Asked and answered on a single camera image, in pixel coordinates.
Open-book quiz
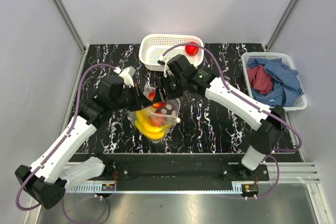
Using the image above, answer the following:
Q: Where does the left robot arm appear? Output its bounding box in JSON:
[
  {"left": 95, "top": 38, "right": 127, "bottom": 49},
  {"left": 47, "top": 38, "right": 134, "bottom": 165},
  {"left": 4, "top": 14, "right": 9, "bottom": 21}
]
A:
[{"left": 15, "top": 74, "right": 152, "bottom": 209}]

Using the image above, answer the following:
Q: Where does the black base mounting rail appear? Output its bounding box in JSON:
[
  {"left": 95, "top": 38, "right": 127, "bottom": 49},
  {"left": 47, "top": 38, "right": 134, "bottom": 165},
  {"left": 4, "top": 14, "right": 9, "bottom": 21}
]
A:
[{"left": 70, "top": 154, "right": 280, "bottom": 194}]

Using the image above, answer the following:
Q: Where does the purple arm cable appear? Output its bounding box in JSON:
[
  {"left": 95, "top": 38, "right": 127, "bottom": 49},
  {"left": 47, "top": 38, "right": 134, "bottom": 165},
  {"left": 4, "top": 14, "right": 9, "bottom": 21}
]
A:
[
  {"left": 15, "top": 63, "right": 119, "bottom": 211},
  {"left": 162, "top": 42, "right": 302, "bottom": 153}
]

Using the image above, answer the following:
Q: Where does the aluminium frame post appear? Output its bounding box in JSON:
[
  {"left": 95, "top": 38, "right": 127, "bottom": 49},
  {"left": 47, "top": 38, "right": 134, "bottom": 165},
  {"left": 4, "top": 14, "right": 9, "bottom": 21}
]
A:
[
  {"left": 265, "top": 0, "right": 299, "bottom": 51},
  {"left": 52, "top": 0, "right": 86, "bottom": 53}
]

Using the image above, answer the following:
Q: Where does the right aluminium frame post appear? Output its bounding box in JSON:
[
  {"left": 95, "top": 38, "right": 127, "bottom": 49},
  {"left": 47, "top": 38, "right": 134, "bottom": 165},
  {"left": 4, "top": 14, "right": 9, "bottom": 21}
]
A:
[{"left": 265, "top": 0, "right": 299, "bottom": 51}]

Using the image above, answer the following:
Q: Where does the white perforated plastic basket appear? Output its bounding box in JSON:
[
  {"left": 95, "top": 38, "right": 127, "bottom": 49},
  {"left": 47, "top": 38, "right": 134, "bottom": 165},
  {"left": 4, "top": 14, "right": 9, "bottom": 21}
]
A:
[{"left": 139, "top": 34, "right": 204, "bottom": 72}]

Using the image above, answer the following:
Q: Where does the red fake tomato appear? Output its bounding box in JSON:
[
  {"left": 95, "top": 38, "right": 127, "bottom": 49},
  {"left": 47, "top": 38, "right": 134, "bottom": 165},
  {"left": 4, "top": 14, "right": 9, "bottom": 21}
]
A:
[{"left": 147, "top": 91, "right": 166, "bottom": 109}]

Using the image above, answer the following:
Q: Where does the blue checkered cloth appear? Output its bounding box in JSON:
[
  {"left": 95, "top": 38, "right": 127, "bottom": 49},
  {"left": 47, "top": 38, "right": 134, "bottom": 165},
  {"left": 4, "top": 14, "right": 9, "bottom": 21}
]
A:
[{"left": 247, "top": 58, "right": 303, "bottom": 107}]

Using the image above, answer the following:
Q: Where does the dark red cloth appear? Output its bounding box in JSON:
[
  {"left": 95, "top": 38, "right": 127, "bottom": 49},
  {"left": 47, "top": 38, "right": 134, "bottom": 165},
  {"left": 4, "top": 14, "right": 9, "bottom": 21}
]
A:
[{"left": 247, "top": 66, "right": 274, "bottom": 95}]

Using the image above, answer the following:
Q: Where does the yellow fake banana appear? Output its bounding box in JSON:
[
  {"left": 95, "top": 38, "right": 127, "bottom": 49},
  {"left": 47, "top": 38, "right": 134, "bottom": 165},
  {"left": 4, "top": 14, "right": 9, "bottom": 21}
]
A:
[{"left": 134, "top": 111, "right": 170, "bottom": 141}]

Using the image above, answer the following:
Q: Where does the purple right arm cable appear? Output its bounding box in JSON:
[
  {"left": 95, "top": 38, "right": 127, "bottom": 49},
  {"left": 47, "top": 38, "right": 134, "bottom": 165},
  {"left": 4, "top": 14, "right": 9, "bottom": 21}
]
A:
[{"left": 162, "top": 42, "right": 302, "bottom": 153}]

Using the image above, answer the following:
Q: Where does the red fake apple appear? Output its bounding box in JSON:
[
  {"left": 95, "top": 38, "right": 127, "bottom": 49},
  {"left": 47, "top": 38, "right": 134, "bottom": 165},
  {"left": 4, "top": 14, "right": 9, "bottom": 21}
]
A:
[{"left": 185, "top": 42, "right": 198, "bottom": 56}]

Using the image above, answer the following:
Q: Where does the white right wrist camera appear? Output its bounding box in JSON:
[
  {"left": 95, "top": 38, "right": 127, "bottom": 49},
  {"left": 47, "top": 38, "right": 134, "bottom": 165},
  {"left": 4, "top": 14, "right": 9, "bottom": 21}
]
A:
[{"left": 157, "top": 57, "right": 173, "bottom": 78}]

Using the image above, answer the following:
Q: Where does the left aluminium frame post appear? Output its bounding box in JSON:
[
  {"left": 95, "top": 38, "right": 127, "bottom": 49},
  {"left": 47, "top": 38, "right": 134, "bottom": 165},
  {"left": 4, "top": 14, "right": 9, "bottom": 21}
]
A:
[{"left": 52, "top": 0, "right": 86, "bottom": 53}]

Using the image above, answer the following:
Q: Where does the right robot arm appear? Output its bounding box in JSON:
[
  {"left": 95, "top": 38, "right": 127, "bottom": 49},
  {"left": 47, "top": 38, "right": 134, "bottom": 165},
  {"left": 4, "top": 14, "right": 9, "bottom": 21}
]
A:
[{"left": 153, "top": 55, "right": 286, "bottom": 180}]

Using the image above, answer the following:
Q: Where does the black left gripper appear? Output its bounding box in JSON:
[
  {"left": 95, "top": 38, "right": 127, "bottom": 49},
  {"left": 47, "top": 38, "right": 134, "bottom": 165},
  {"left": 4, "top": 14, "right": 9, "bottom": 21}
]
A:
[{"left": 111, "top": 82, "right": 153, "bottom": 112}]

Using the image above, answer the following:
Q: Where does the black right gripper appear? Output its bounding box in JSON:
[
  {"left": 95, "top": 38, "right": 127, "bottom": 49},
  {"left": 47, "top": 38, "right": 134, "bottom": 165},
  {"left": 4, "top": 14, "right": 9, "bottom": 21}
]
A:
[{"left": 154, "top": 72, "right": 187, "bottom": 103}]

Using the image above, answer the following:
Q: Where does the lavender plastic basket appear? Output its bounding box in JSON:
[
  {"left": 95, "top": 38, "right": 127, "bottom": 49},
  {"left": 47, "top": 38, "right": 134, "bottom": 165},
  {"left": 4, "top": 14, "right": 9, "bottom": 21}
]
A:
[{"left": 241, "top": 52, "right": 307, "bottom": 111}]

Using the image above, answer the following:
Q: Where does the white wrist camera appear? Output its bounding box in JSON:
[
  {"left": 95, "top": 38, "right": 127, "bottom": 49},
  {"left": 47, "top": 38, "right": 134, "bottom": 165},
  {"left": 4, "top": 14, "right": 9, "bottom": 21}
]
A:
[
  {"left": 114, "top": 67, "right": 135, "bottom": 87},
  {"left": 157, "top": 57, "right": 173, "bottom": 78}
]

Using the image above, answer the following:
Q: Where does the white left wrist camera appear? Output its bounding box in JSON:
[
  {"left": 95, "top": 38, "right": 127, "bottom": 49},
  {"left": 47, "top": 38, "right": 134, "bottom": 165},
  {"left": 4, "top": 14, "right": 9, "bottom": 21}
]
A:
[{"left": 114, "top": 67, "right": 135, "bottom": 87}]

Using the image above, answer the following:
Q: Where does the small red fake fruit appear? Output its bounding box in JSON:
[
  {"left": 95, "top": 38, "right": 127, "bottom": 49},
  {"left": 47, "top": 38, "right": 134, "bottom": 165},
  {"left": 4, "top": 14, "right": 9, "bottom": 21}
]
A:
[{"left": 150, "top": 112, "right": 165, "bottom": 127}]

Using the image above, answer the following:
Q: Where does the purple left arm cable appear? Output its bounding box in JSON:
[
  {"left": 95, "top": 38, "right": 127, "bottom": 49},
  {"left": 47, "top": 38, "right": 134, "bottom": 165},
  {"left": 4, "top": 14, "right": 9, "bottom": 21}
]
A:
[{"left": 15, "top": 63, "right": 119, "bottom": 211}]

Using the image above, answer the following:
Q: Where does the polka dot zip top bag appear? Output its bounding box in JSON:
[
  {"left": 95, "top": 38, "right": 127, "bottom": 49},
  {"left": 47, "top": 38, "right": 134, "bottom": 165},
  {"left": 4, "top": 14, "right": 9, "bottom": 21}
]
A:
[{"left": 128, "top": 99, "right": 181, "bottom": 142}]

